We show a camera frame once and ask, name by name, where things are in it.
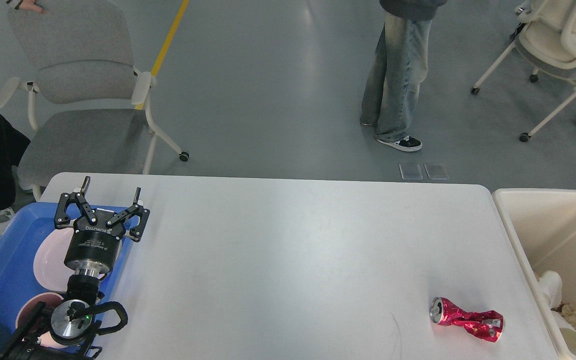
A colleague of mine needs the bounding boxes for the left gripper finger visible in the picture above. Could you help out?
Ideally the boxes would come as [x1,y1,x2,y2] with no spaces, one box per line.
[54,176,97,231]
[106,187,151,243]

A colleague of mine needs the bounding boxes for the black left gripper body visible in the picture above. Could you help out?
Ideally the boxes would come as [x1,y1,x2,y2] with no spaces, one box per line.
[64,210,126,274]

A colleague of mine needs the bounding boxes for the white paper sheet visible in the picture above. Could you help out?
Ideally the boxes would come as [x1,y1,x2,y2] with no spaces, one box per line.
[534,270,563,309]

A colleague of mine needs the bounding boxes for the pink plate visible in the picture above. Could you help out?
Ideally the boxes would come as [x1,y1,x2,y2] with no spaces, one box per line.
[33,227,123,292]

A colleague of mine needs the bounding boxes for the brown paper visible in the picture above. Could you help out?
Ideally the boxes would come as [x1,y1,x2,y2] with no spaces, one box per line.
[555,303,576,330]

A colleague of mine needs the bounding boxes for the pink mug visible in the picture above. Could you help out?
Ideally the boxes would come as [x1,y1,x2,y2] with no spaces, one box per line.
[15,292,69,348]

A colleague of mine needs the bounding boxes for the red item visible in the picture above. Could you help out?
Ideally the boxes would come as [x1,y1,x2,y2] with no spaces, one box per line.
[429,297,505,343]

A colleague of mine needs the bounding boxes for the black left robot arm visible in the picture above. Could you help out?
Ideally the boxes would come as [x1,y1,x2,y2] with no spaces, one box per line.
[0,177,151,360]

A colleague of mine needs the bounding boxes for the beige plastic bin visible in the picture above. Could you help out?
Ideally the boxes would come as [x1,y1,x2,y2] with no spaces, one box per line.
[493,188,576,360]

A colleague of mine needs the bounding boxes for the blue plastic tray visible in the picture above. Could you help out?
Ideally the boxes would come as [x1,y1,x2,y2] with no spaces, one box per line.
[0,201,134,360]

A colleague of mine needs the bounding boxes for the grey office chair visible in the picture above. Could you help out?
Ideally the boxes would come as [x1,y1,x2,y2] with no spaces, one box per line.
[0,0,190,200]

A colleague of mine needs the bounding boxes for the white office chair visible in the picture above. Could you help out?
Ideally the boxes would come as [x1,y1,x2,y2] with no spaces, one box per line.
[471,0,576,142]

